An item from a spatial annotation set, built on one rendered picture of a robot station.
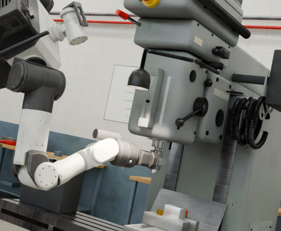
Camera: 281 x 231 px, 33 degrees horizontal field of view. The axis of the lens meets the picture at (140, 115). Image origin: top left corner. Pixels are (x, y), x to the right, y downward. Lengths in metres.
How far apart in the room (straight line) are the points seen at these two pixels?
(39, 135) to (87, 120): 5.96
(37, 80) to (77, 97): 6.17
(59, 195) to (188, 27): 0.84
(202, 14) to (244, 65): 0.50
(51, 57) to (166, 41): 0.40
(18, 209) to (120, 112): 5.15
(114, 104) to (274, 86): 5.43
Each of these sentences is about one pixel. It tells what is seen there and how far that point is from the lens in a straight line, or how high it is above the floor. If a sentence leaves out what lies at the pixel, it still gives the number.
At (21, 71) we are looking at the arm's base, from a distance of 1.42.
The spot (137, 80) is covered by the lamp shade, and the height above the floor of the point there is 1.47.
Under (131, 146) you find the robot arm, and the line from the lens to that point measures 1.65.
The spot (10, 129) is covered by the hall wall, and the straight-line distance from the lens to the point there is 8.50.
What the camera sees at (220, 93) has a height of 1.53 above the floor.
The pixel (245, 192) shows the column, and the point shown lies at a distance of 2.01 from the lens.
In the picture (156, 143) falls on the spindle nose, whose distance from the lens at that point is 1.74.
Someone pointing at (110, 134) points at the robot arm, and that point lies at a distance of 1.64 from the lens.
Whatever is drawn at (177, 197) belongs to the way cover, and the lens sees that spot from 2.11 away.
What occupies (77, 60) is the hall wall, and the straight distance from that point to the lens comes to 7.76.
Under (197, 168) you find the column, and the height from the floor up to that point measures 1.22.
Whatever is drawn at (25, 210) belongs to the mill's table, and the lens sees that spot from 1.98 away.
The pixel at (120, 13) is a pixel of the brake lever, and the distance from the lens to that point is 1.65.
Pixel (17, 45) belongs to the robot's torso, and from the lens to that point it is 1.50.
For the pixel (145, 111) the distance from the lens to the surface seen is 1.65.
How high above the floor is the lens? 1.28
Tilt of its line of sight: 3 degrees up
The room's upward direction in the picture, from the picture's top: 11 degrees clockwise
